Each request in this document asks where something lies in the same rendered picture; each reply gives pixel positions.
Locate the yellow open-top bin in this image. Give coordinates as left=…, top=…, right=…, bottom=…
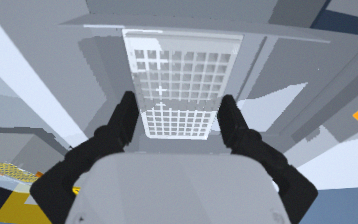
left=0, top=191, right=52, bottom=224

